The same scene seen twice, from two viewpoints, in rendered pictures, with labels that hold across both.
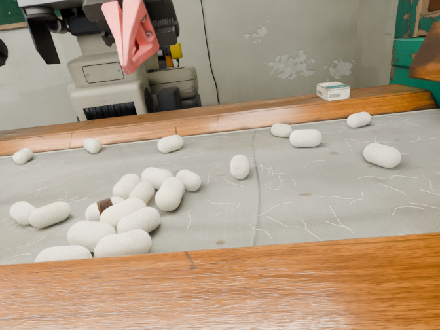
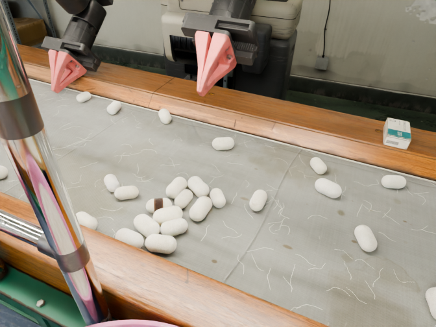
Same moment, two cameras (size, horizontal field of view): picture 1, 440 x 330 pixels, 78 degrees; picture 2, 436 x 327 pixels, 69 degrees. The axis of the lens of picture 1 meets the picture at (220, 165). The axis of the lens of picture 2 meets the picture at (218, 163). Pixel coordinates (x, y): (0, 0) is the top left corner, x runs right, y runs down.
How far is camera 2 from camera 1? 0.20 m
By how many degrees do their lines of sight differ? 21
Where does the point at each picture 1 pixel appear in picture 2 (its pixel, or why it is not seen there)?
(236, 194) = (243, 224)
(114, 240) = (156, 240)
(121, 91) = not seen: hidden behind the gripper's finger
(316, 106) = (369, 146)
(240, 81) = (362, 10)
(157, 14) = (241, 39)
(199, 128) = (255, 128)
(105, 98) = not seen: hidden behind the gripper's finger
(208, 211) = (219, 231)
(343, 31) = not seen: outside the picture
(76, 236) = (138, 224)
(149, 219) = (180, 228)
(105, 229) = (154, 228)
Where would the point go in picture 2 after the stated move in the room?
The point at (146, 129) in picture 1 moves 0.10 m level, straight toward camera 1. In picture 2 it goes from (211, 113) to (206, 142)
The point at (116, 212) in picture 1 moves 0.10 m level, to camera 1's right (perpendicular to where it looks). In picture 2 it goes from (163, 215) to (243, 238)
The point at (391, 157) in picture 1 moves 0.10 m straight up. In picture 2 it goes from (366, 246) to (400, 179)
